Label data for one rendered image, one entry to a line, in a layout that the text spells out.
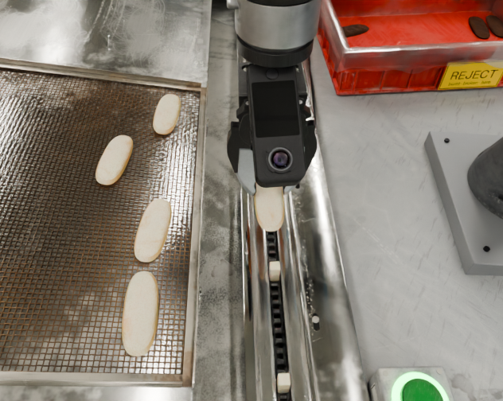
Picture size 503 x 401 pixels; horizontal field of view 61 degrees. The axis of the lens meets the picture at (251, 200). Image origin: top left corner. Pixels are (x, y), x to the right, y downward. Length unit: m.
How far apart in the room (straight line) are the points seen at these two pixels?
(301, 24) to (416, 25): 0.79
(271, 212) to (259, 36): 0.23
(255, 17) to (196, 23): 0.59
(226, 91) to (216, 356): 0.53
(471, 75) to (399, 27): 0.26
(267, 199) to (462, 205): 0.31
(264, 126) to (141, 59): 0.48
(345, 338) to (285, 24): 0.35
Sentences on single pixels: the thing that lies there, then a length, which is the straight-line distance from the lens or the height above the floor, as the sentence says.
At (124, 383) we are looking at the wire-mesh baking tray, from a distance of 0.47.
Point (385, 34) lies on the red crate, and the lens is 1.10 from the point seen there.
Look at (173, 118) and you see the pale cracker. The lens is 0.70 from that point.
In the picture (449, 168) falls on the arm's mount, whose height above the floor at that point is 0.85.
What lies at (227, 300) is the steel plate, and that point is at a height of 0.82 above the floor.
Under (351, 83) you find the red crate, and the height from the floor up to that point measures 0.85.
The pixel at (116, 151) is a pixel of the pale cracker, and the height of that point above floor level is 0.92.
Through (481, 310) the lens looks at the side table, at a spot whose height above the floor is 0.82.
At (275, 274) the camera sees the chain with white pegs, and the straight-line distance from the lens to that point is 0.56.
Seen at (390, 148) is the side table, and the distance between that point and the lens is 0.80.
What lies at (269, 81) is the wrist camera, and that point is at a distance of 0.41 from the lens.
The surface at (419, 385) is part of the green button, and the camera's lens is 0.49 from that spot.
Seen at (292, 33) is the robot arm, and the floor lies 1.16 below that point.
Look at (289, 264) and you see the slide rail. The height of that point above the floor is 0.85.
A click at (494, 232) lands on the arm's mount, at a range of 0.70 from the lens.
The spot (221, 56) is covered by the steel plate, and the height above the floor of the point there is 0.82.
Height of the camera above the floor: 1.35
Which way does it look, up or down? 51 degrees down
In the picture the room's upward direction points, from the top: straight up
